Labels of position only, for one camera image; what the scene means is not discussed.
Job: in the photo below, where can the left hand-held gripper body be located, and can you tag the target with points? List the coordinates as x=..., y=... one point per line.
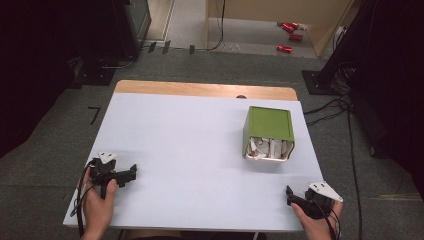
x=101, y=173

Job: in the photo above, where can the black stand base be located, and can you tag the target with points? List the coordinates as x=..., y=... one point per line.
x=315, y=83

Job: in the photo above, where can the wooden table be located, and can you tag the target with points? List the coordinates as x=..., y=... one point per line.
x=200, y=89

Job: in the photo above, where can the black tape strip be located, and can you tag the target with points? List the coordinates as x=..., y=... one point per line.
x=152, y=47
x=191, y=49
x=166, y=47

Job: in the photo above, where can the black cabinet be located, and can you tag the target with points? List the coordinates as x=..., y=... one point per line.
x=133, y=26

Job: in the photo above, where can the person's right hand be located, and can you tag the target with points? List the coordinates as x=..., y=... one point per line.
x=316, y=228

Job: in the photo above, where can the black floor plate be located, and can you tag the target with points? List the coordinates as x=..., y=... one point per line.
x=95, y=76

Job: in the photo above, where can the red can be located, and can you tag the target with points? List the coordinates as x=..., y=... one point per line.
x=287, y=28
x=284, y=49
x=295, y=25

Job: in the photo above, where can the white table cover sheet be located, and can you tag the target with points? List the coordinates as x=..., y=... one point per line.
x=173, y=143

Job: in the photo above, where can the green bin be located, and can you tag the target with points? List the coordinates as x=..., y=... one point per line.
x=268, y=123

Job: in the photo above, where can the pile of white packets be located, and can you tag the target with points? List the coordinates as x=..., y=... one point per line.
x=270, y=148

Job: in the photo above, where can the person's leg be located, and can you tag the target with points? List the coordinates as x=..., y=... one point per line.
x=153, y=235

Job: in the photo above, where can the light wooden cabinet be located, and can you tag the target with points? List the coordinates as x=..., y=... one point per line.
x=266, y=10

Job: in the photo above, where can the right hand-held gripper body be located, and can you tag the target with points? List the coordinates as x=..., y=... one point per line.
x=318, y=205

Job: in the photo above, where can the person's left hand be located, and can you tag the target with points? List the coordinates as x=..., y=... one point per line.
x=96, y=208

